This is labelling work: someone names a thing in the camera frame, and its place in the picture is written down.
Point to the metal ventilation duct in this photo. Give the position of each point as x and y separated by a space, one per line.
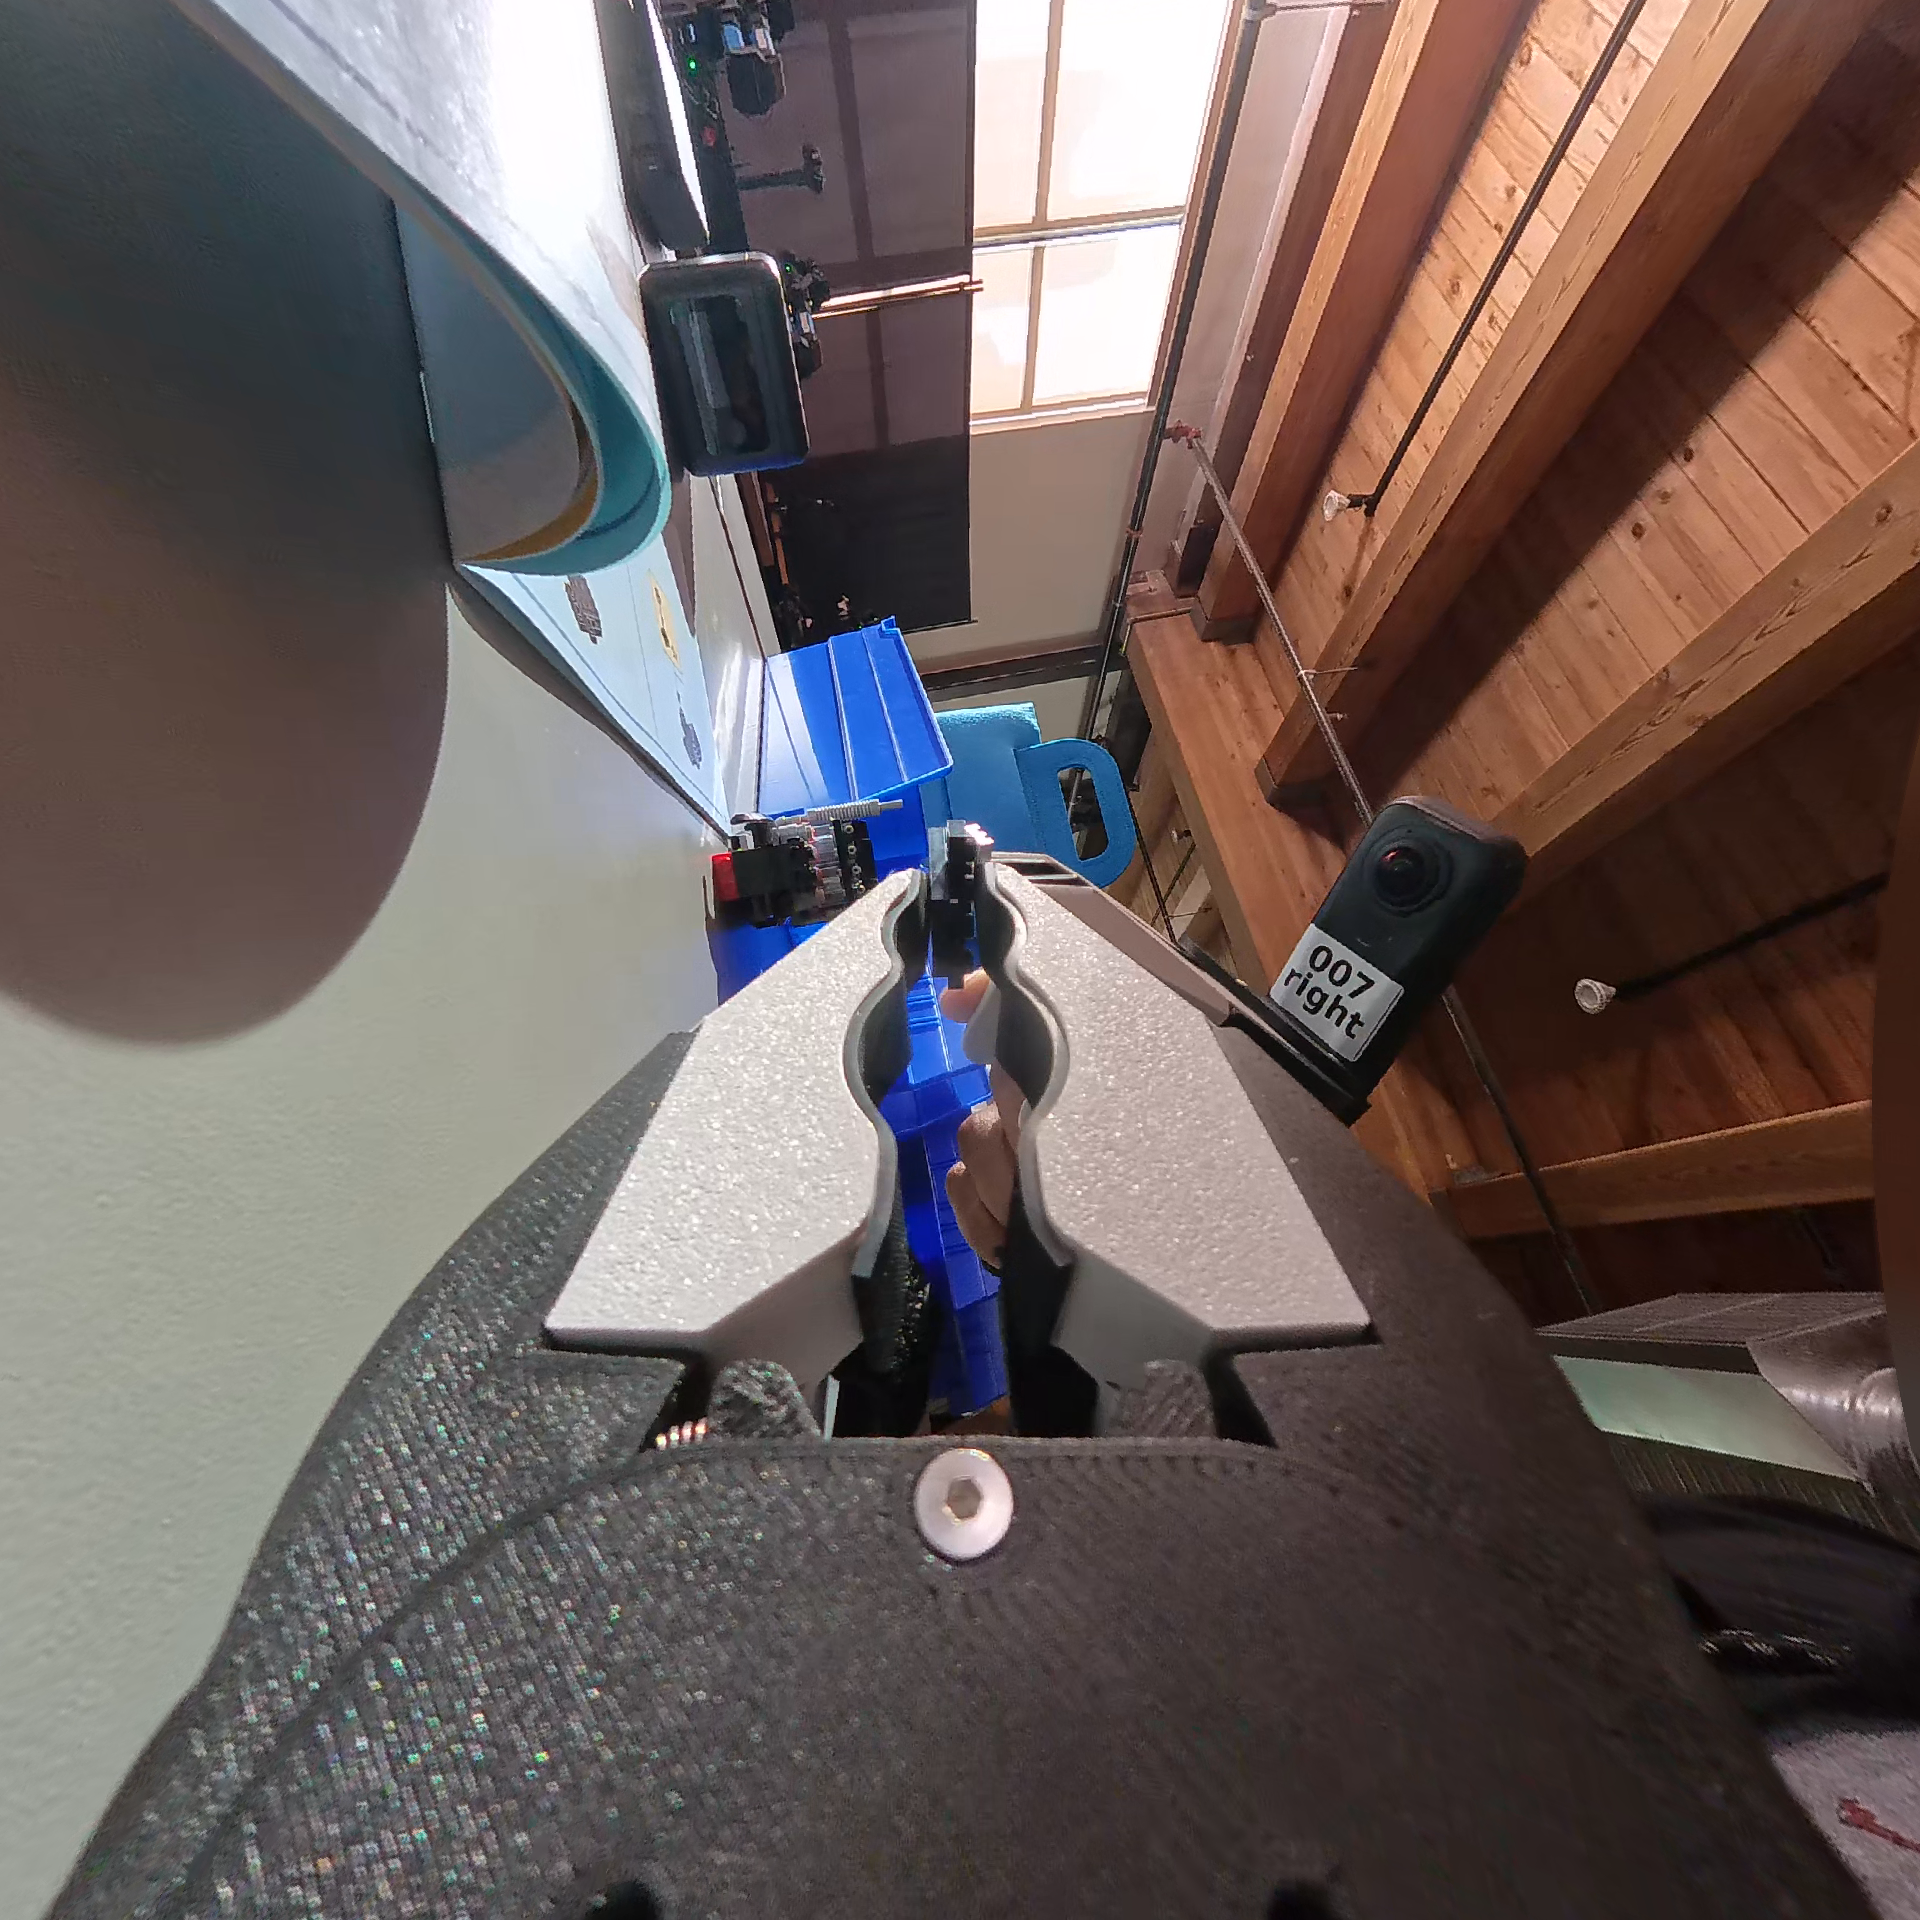
1845 1411

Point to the light blue instruction booklet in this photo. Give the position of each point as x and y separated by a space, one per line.
525 224

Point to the blue felt bag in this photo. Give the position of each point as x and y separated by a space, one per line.
1051 797

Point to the window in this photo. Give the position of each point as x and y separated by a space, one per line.
1095 149

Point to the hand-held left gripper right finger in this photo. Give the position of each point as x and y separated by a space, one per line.
1185 1184

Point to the blue plastic bin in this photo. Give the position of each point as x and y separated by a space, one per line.
840 720
921 1109

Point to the toy brick truck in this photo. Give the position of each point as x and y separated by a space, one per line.
796 870

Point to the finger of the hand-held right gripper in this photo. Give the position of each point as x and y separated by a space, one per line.
984 1023
1143 930

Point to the black jacket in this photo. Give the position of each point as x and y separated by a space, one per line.
1771 1575

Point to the black rectangular device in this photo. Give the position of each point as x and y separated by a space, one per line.
728 360

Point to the person's right hand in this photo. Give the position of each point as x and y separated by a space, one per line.
988 1177

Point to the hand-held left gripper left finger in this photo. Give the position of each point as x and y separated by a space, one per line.
720 1184

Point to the black brick assembly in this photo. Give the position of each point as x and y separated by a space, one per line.
956 885

